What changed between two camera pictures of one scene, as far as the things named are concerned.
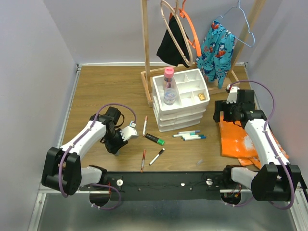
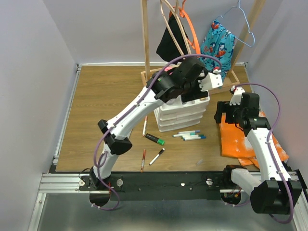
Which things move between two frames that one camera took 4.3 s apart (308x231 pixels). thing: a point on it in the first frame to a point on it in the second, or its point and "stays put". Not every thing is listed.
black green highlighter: [154, 139] stays put
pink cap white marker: [145, 126] stays put
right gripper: [221, 105] stays put
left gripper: [114, 148] to [196, 94]
